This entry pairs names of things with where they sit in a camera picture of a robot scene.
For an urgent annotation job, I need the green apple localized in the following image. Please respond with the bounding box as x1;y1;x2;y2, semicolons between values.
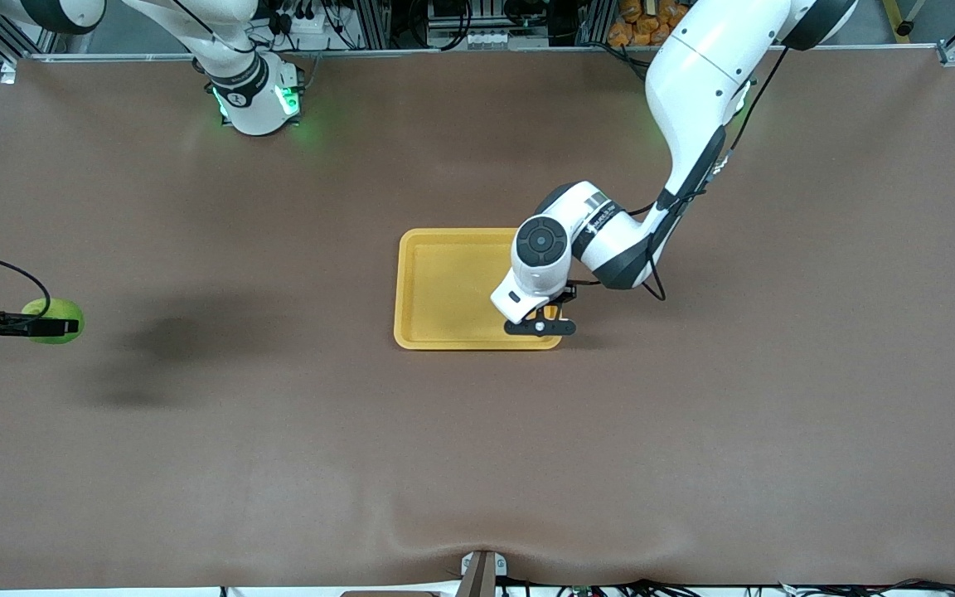
20;298;85;345

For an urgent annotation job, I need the yellow plastic tray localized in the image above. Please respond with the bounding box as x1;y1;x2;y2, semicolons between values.
394;228;564;351

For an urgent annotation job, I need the brown table mat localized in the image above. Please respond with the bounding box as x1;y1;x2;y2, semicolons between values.
0;46;955;591

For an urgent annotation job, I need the pile of orange bread rolls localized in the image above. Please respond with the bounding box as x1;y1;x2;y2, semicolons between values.
608;0;698;48

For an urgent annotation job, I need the white power strip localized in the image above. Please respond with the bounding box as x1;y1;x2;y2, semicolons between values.
266;8;337;38

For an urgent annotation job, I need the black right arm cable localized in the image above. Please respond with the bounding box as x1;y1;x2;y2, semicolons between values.
0;253;53;320

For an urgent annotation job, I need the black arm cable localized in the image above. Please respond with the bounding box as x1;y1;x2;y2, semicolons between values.
627;46;789;302
0;253;53;320

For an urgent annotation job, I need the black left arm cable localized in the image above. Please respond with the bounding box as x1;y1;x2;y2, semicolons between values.
627;46;789;302

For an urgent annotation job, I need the silver metal clamp bracket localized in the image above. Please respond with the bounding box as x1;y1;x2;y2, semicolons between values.
454;550;508;597

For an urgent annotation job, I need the silver table edge rail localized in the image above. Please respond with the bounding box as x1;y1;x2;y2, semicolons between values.
1;43;955;64

